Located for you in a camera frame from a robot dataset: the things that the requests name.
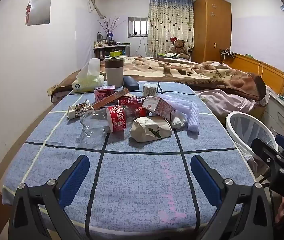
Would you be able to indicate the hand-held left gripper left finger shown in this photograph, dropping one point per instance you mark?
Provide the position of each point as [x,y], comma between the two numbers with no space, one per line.
[74,180]

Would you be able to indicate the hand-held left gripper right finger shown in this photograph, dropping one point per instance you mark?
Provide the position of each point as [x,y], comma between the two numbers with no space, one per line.
[204,180]

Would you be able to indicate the white round waste bin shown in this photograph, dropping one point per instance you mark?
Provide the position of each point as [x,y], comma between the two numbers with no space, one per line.
[229,130]

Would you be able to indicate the pink and white carton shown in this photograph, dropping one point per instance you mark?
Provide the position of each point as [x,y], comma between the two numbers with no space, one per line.
[160,108]

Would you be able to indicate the purple drink carton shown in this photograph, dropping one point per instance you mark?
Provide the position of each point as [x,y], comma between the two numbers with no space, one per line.
[104,92]

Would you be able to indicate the small white cup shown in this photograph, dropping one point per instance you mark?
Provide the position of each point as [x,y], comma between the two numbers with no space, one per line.
[150,90]

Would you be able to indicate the person's right hand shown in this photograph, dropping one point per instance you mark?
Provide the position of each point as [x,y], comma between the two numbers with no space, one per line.
[281,208]

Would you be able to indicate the grey drawer dresser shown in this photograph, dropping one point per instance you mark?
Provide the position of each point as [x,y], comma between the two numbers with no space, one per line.
[274,112]

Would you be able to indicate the floral pillow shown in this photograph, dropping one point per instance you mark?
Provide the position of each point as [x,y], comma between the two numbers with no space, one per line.
[264,97]

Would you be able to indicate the pale pink bedsheet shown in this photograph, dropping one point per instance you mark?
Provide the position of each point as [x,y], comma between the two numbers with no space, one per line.
[227,105]

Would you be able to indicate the lilac foam net sleeve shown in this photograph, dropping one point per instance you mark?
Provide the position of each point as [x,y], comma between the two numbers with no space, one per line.
[193,120]

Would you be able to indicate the blue checked tablecloth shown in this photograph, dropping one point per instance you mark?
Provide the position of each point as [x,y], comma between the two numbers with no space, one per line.
[137,175]

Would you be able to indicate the crumpled patterned snack wrapper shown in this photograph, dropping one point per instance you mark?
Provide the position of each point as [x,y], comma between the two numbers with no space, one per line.
[78,111]

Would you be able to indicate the wooden bed headboard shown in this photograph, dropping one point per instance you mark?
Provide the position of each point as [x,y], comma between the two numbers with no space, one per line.
[269,73]

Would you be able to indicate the clear bottle with red label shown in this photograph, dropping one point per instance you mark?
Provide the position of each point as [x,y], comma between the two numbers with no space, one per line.
[117,120]

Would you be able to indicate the crumpled beige paper bag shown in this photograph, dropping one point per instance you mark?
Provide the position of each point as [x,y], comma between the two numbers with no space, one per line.
[147,130]

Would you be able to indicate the orange-red flat box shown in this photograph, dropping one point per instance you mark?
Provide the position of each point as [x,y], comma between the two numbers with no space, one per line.
[109,100]

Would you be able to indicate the red drink can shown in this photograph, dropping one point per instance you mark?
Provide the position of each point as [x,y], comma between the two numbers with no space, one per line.
[130,101]

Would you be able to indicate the soft tissue pack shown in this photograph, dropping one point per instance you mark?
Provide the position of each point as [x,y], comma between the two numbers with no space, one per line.
[87,83]

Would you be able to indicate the power strip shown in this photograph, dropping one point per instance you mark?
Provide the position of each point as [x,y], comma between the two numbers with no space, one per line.
[228,53]

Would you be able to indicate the brown paw print blanket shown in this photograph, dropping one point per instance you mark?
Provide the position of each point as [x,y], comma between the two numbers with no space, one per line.
[182,75]

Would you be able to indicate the white and brown tumbler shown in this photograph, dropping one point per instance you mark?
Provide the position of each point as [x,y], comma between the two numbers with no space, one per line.
[114,75]

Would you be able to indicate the dark blue glasses case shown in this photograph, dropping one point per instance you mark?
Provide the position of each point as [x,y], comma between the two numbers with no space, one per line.
[131,82]

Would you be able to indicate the dark wooden shelf unit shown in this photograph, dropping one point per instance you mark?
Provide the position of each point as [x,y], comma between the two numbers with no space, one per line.
[102,52]

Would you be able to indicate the brown teddy bear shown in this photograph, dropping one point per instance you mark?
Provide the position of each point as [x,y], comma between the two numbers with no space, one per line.
[179,47]

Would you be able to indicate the green flat box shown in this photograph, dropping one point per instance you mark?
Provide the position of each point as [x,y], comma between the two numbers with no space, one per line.
[163,54]

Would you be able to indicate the wooden wardrobe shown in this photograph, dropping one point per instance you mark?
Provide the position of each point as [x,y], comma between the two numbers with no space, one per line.
[210,27]

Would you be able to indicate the row of cosmetic bottles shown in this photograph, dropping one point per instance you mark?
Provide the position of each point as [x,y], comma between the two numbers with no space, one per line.
[103,41]

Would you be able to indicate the blue vase with branches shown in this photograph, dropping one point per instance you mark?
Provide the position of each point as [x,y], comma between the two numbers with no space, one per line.
[110,33]

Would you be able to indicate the heart print curtain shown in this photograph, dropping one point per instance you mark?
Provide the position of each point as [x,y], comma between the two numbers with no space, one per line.
[169,22]

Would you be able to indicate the small barred window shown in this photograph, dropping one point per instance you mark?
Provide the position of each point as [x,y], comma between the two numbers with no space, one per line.
[138,27]

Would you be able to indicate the wrapped air conditioner pipe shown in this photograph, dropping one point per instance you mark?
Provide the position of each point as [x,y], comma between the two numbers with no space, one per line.
[97,7]

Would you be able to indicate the red hanging ornament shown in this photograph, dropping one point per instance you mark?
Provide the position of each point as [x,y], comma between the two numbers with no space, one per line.
[28,11]

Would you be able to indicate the white wall socket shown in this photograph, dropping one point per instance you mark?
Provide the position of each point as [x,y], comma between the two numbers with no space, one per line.
[52,89]

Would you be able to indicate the shiny wall sheet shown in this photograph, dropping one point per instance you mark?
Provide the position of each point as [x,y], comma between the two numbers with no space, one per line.
[39,11]

